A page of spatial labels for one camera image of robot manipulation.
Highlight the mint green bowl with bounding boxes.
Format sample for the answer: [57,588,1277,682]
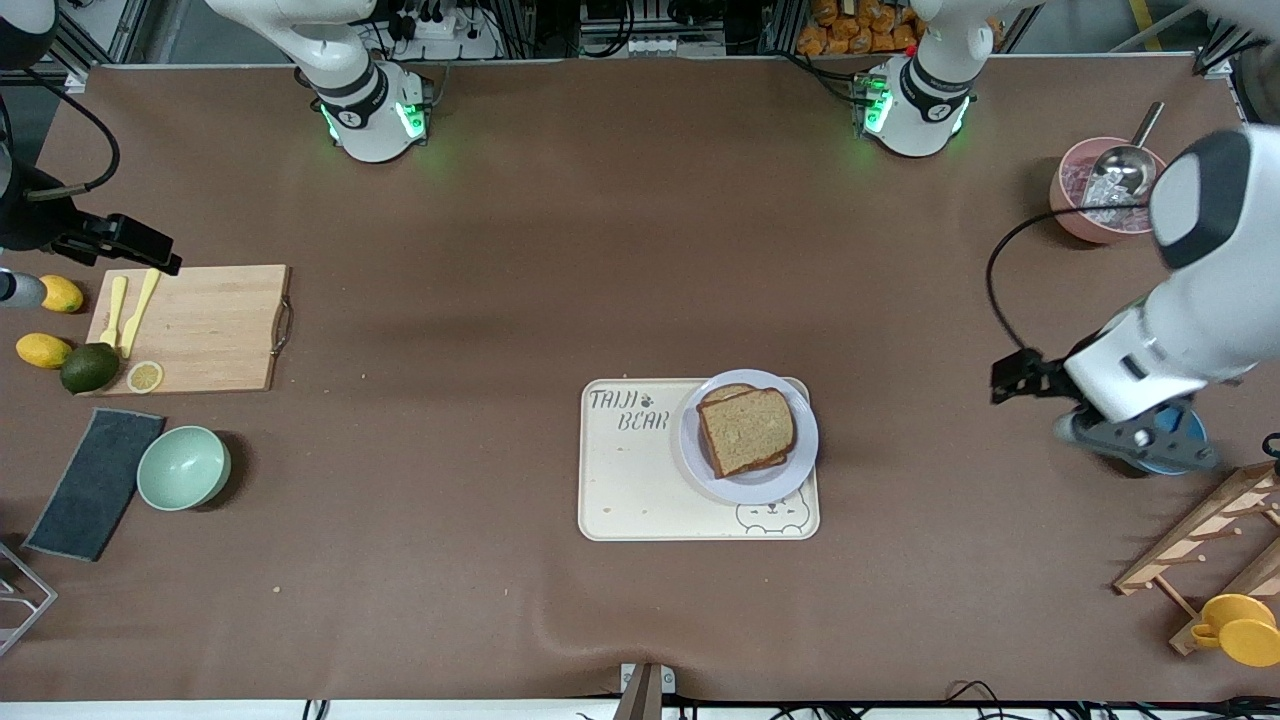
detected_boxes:
[136,425,232,513]

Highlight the green avocado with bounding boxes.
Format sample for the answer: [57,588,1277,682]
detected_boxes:
[60,342,121,395]

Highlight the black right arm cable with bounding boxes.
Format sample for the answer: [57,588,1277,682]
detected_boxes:
[0,88,119,204]

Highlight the yellow mug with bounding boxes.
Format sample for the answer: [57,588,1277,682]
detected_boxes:
[1190,593,1280,669]

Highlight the brown toast bread slice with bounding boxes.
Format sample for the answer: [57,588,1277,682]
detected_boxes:
[700,383,793,478]
[697,388,797,479]

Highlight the clear ice cubes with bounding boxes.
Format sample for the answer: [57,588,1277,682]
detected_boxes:
[1075,170,1151,231]

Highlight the orange snack bags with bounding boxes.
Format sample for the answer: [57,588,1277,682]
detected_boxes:
[797,0,926,56]

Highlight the wooden cutting board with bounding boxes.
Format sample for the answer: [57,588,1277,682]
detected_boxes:
[85,264,294,397]

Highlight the metal camera bracket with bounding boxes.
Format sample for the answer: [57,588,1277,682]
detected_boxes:
[612,662,678,720]

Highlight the wooden peg drying rack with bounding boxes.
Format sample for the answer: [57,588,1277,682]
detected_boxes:
[1112,460,1280,658]

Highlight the silver metal wire rack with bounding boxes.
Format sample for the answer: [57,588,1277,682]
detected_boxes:
[0,540,59,659]

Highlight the yellow plastic knife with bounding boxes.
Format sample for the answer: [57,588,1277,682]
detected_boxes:
[118,270,161,359]

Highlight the dark grey cloth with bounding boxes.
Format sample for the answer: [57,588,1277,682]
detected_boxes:
[22,407,167,563]

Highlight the silver metal scoop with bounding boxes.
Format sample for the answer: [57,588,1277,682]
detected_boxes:
[1083,100,1167,201]

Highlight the pink bowl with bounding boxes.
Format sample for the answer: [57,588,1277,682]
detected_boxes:
[1049,137,1169,245]

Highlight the blue bowl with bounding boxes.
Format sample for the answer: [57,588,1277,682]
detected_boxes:
[1140,405,1209,477]

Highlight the yellow plastic fork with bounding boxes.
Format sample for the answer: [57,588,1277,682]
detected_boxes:
[98,276,129,349]

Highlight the white power strip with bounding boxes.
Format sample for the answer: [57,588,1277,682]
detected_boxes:
[385,5,501,61]
[628,33,726,58]

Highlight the pale blue round plate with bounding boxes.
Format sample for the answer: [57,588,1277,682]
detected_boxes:
[679,369,820,505]

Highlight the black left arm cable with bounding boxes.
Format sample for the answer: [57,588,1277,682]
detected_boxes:
[986,203,1156,353]

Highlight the cream bear print tray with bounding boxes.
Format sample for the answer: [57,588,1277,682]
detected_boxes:
[578,377,821,542]

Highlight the yellow lemon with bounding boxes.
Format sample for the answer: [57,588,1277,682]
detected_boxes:
[36,275,85,315]
[15,332,74,371]

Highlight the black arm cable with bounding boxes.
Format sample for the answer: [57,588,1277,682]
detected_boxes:
[0,88,119,204]
[986,203,1156,353]

